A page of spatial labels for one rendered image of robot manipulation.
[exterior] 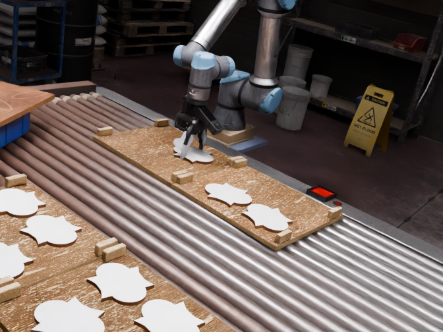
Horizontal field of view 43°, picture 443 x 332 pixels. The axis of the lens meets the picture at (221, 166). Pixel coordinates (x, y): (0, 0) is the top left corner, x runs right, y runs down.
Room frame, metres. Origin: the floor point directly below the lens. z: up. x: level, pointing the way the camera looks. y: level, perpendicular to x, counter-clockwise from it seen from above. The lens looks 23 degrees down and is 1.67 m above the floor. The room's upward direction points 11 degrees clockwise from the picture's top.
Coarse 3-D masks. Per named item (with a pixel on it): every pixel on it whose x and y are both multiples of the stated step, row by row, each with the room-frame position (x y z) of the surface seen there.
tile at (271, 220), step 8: (248, 208) 1.46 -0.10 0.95; (256, 208) 1.47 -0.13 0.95; (264, 208) 1.48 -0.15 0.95; (248, 216) 1.41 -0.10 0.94; (256, 216) 1.42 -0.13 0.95; (264, 216) 1.43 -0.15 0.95; (272, 216) 1.44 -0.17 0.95; (280, 216) 1.45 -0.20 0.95; (256, 224) 1.37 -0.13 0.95; (264, 224) 1.38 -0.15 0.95; (272, 224) 1.39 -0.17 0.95; (280, 224) 1.40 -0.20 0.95; (288, 224) 1.43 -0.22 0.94; (272, 232) 1.36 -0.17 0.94; (280, 232) 1.36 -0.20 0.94
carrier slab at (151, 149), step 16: (144, 128) 1.97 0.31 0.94; (160, 128) 2.00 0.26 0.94; (112, 144) 1.76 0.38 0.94; (128, 144) 1.78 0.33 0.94; (144, 144) 1.81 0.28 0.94; (160, 144) 1.84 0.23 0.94; (192, 144) 1.90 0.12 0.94; (128, 160) 1.67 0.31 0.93; (144, 160) 1.68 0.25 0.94; (160, 160) 1.70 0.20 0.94; (176, 160) 1.73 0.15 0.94; (224, 160) 1.81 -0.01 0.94; (160, 176) 1.58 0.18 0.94
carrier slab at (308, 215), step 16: (208, 176) 1.65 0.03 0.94; (224, 176) 1.68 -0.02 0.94; (240, 176) 1.70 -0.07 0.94; (256, 176) 1.73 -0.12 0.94; (192, 192) 1.51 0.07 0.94; (256, 192) 1.60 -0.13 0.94; (272, 192) 1.62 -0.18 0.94; (288, 192) 1.65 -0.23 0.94; (208, 208) 1.45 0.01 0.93; (224, 208) 1.45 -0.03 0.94; (240, 208) 1.47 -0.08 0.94; (272, 208) 1.51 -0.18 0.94; (288, 208) 1.53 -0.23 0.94; (304, 208) 1.55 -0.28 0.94; (320, 208) 1.58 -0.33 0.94; (240, 224) 1.37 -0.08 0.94; (304, 224) 1.45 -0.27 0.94; (320, 224) 1.47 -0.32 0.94; (272, 240) 1.32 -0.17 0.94; (288, 240) 1.33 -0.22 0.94
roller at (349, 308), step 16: (48, 128) 1.83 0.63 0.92; (80, 144) 1.74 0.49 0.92; (96, 160) 1.66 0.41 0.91; (128, 176) 1.58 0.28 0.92; (160, 192) 1.50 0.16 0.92; (176, 208) 1.44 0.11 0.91; (208, 224) 1.37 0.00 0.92; (240, 240) 1.31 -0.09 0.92; (256, 256) 1.26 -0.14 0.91; (272, 256) 1.26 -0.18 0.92; (288, 272) 1.21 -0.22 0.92; (320, 288) 1.16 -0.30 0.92; (336, 304) 1.12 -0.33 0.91; (352, 304) 1.12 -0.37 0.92; (368, 320) 1.07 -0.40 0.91
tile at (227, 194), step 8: (208, 184) 1.56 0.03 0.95; (216, 184) 1.58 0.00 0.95; (224, 184) 1.59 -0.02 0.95; (208, 192) 1.51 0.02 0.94; (216, 192) 1.52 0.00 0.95; (224, 192) 1.53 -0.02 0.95; (232, 192) 1.54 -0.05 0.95; (240, 192) 1.55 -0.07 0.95; (216, 200) 1.49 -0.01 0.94; (224, 200) 1.48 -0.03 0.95; (232, 200) 1.49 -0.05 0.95; (240, 200) 1.50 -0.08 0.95; (248, 200) 1.51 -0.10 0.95
